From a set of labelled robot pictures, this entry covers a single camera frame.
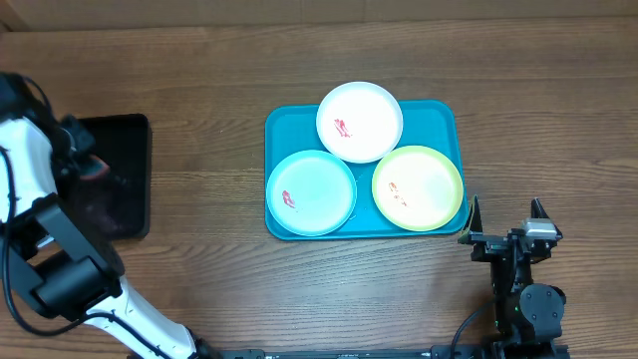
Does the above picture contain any pink and green sponge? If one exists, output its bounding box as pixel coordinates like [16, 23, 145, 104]
[79, 155, 111, 180]

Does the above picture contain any yellow-green plate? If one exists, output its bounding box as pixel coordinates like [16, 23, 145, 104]
[371, 146, 465, 231]

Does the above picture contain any white plate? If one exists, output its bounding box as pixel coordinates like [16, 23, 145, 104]
[316, 82, 404, 164]

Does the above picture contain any light blue plate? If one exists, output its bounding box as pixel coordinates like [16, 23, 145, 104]
[265, 150, 357, 237]

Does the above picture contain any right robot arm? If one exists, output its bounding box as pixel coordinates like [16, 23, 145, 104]
[450, 197, 570, 359]

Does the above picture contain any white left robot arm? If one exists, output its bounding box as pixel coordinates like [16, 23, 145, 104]
[1, 73, 216, 358]

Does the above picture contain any teal plastic tray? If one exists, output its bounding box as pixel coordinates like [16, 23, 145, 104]
[264, 100, 470, 240]

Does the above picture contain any black rectangular bin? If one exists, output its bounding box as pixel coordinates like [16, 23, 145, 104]
[70, 114, 153, 240]

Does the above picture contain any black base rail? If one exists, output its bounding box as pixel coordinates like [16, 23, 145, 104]
[127, 344, 569, 359]

